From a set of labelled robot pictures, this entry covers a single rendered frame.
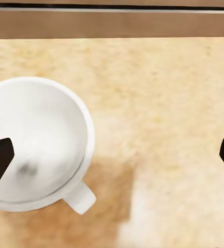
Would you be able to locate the coffee cup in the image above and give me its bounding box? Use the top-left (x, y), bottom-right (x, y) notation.
top-left (0, 76), bottom-right (96, 214)

